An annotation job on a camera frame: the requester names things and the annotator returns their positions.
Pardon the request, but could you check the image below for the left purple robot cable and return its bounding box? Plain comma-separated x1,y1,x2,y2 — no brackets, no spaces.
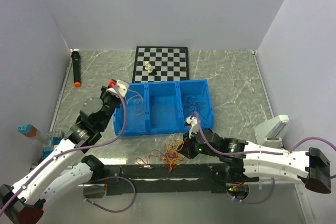
0,84,137,224

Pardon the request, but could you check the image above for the blue brown toy block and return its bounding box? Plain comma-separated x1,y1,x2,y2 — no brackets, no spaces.
17,124,41,141

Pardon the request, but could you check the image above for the blue three-compartment plastic bin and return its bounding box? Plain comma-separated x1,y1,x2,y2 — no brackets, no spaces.
113,80,215,136

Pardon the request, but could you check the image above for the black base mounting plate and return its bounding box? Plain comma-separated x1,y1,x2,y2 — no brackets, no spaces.
89,163,259,196

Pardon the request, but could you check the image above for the yellow orange thin cable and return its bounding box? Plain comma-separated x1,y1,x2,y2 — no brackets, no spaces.
123,89,146,116

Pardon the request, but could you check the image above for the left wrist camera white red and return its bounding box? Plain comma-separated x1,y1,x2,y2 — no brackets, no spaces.
107,80,130,98

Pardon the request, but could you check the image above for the blue lego brick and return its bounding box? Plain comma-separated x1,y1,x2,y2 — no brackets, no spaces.
41,130,64,161

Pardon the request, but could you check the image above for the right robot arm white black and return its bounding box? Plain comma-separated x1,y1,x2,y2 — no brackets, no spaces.
178,129,331,194

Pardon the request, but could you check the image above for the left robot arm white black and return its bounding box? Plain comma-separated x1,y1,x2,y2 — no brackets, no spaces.
1,80,129,223

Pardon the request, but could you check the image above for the black marker orange cap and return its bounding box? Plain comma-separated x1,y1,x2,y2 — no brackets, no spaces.
71,50,81,88

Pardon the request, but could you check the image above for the purple thin cable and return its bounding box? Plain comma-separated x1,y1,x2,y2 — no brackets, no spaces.
183,94,211,125

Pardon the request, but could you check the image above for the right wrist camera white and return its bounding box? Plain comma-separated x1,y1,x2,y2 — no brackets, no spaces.
185,115,200,138

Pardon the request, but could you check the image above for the aluminium frame rail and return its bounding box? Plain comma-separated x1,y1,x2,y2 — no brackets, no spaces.
14,163,316,224

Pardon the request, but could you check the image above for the white grey stand device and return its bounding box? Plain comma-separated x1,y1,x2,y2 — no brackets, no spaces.
254,115,290,148

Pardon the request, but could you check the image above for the cream chess piece front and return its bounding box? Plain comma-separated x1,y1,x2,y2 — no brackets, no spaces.
146,65,153,73

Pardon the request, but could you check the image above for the red yellow cable bundle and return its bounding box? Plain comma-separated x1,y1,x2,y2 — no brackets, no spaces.
135,133,186,172

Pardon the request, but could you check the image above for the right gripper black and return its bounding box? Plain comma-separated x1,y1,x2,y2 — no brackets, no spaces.
176,129,220,159

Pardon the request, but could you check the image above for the black white chessboard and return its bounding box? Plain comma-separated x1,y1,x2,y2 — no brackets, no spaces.
132,46,190,83

